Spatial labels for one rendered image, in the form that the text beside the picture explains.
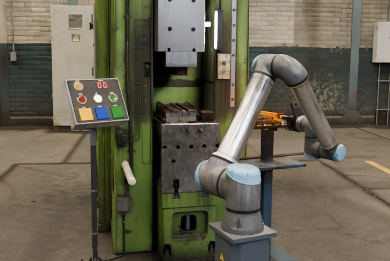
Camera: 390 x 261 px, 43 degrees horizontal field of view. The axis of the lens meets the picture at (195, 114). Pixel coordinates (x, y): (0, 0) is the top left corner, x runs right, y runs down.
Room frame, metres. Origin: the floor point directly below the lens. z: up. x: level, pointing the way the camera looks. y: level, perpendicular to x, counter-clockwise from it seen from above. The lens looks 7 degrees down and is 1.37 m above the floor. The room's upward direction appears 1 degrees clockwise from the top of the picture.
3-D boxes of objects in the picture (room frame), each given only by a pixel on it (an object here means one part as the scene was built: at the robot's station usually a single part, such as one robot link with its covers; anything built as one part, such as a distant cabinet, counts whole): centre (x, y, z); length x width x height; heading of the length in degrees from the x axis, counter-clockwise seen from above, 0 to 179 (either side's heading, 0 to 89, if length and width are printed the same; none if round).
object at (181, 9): (3.37, 0.09, 1.56); 0.42 x 0.39 x 0.40; 13
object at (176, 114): (3.36, 0.14, 0.96); 0.42 x 0.20 x 0.09; 13
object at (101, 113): (2.85, 0.54, 1.01); 0.07 x 0.05 x 0.07; 128
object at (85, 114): (2.79, 0.62, 1.01); 0.07 x 0.05 x 0.07; 128
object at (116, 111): (2.92, 0.46, 1.01); 0.07 x 0.05 x 0.07; 128
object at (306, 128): (2.67, -0.64, 0.97); 0.12 x 0.09 x 0.10; 22
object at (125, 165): (3.00, 0.41, 0.62); 0.44 x 0.05 x 0.05; 13
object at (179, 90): (3.69, 0.16, 1.37); 0.41 x 0.10 x 0.91; 103
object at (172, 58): (3.36, 0.14, 1.32); 0.42 x 0.20 x 0.10; 13
